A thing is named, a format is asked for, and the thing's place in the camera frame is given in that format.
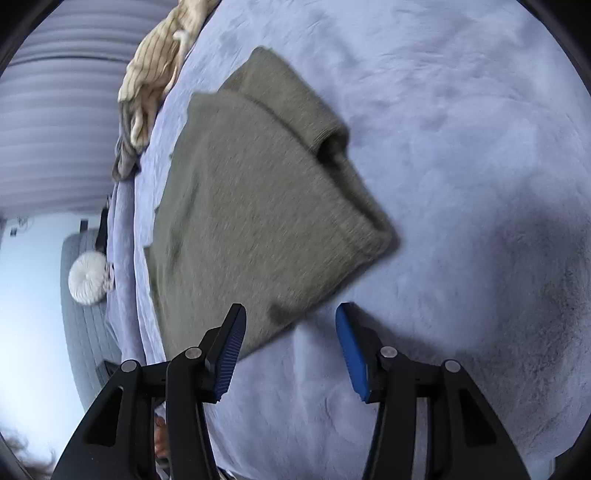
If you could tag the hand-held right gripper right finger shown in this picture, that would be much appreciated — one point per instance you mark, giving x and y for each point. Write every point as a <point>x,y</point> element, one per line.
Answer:
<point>352,350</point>

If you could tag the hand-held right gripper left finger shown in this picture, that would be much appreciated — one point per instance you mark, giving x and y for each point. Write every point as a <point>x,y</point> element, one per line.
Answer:
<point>228,355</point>

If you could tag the olive knit sweater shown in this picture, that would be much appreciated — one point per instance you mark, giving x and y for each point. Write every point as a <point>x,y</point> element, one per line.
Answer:
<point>258,217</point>

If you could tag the grey quilted sofa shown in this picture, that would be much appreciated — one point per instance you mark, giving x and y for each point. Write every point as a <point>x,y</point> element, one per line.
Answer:
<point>87,341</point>

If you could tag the beige crumpled cloth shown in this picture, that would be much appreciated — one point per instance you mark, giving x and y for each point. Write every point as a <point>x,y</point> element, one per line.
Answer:
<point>109,277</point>

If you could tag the white round cushion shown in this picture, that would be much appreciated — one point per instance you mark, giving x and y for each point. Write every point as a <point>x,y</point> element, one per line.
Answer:
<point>87,278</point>

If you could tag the dark object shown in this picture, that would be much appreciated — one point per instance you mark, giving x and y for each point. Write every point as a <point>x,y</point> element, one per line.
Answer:
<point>101,226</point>

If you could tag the lavender plush blanket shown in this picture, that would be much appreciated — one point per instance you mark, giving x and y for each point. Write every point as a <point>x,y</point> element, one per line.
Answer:
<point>461,184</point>

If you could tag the grey brown striped garment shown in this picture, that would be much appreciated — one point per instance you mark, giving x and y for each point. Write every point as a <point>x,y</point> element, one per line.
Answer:
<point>124,152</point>

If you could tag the cream striped garment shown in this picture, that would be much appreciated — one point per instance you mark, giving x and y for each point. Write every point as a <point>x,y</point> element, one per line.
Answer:
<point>152,74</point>

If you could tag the white pleated curtain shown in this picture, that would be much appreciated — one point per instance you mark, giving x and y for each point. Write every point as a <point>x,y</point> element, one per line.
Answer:
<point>60,115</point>

